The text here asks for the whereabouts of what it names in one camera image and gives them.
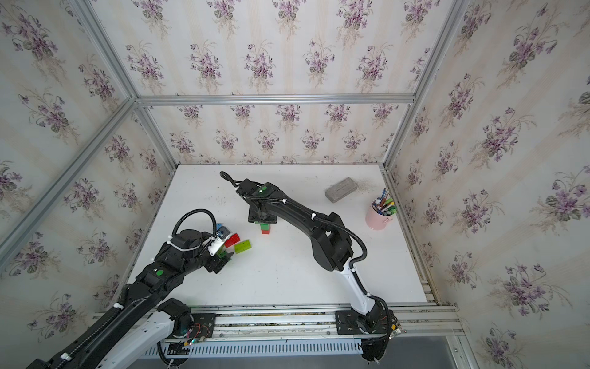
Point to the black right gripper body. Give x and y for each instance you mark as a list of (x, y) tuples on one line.
[(263, 218)]

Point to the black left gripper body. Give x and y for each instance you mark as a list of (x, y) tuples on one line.
[(212, 264)]

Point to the red long lego brick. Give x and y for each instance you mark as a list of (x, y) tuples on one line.
[(232, 240)]

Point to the lime long lego brick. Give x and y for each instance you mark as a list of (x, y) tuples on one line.
[(242, 246)]

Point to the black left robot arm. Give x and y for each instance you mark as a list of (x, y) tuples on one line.
[(144, 313)]

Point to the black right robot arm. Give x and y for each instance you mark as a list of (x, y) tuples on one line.
[(335, 248)]

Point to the grey eraser block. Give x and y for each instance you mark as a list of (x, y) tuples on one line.
[(341, 190)]

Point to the pink pen cup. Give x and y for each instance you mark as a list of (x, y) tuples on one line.
[(376, 220)]

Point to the colourful pens bundle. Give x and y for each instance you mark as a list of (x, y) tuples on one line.
[(385, 205)]

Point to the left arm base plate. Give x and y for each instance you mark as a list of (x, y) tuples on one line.
[(194, 327)]

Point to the aluminium mounting rail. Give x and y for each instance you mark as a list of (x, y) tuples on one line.
[(316, 321)]

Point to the white slotted cable duct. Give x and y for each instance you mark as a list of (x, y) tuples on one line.
[(263, 349)]

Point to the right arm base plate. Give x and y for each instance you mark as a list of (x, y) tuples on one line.
[(351, 322)]

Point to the aluminium frame profiles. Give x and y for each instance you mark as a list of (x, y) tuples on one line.
[(137, 104)]

